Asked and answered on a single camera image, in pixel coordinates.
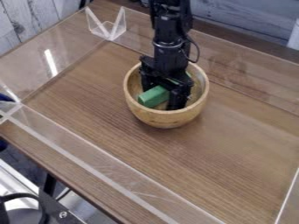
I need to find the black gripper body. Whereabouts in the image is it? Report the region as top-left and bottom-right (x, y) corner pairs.
(138, 42), (193, 89)

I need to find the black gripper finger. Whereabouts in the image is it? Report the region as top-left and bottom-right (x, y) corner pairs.
(166, 85), (192, 110)
(140, 70), (157, 92)

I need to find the green rectangular block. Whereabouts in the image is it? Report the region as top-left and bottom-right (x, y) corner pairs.
(137, 86), (169, 109)

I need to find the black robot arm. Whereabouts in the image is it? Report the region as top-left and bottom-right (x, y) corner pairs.
(138, 0), (193, 110)

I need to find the brown wooden bowl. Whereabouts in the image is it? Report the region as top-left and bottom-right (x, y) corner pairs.
(122, 63), (210, 129)

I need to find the black table leg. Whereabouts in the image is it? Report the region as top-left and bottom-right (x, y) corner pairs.
(42, 174), (57, 197)

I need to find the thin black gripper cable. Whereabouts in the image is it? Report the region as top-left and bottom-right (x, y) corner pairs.
(182, 34), (201, 64)

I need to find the clear acrylic corner bracket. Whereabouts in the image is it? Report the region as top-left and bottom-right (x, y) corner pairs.
(85, 7), (126, 41)

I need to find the clear acrylic front wall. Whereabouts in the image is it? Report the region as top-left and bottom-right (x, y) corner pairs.
(0, 84), (225, 224)

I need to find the black metal bracket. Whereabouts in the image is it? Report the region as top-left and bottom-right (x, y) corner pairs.
(38, 192), (86, 224)

